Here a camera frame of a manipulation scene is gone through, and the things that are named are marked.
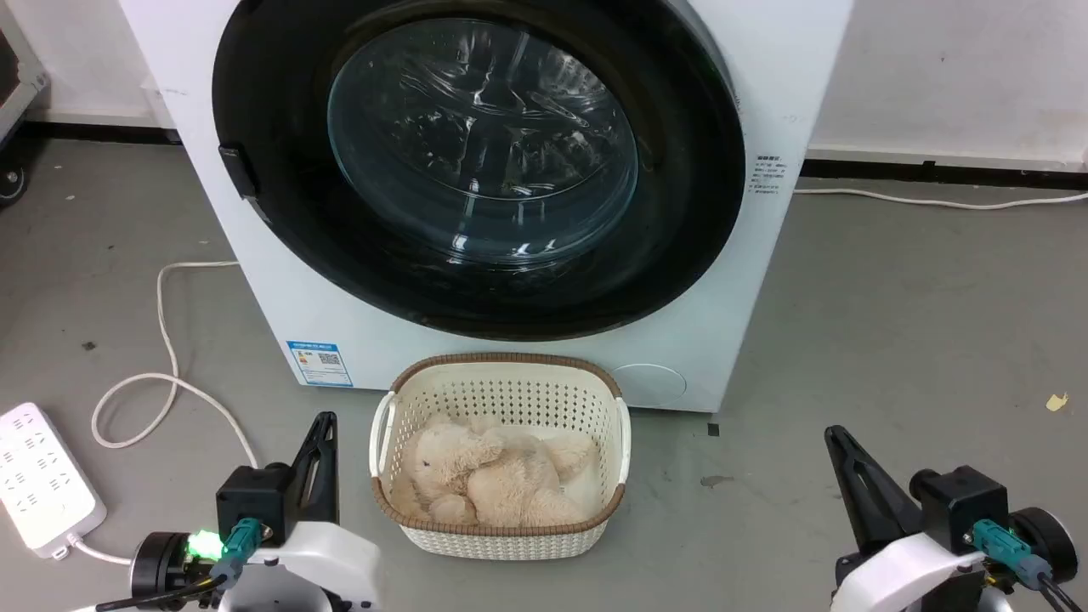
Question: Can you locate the white power strip cord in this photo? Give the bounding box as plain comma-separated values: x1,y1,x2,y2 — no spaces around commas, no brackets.
65,531,137,567

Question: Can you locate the long white looped cord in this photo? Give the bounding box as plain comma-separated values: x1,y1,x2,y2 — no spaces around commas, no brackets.
92,259,260,469

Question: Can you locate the right teal plug black cable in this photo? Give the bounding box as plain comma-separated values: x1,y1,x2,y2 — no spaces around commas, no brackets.
972,519,1088,612

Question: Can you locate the white power strip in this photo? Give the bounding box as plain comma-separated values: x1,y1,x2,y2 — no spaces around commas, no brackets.
0,402,108,559

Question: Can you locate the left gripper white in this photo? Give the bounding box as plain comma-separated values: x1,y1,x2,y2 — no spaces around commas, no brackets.
217,412,383,612

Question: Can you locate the black round glass washer door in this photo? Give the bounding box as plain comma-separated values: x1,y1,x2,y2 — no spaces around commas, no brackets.
212,0,747,343

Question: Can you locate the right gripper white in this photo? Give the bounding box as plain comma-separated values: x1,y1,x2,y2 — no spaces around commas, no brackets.
824,425,992,612

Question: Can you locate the small text warning sticker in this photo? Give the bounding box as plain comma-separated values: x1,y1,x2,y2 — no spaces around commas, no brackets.
748,153,785,197

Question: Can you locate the thin white floor cable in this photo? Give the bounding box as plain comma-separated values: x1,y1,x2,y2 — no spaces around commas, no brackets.
795,187,1088,211

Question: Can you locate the white front-load washing machine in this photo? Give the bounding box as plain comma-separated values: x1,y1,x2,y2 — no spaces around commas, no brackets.
119,0,855,415

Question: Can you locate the blue energy label sticker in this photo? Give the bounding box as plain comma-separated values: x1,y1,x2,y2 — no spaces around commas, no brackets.
286,340,354,388

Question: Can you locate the grey wheeled cart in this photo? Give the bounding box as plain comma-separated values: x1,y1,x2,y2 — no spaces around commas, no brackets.
0,24,49,207

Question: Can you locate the cream perforated laundry basket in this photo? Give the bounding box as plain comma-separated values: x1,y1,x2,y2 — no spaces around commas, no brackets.
369,353,632,562

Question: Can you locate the beige plush toy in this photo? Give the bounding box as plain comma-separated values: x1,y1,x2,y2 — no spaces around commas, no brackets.
399,415,600,528

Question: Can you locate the round white filter cover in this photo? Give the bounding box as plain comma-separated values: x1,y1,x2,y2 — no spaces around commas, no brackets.
612,364,688,401

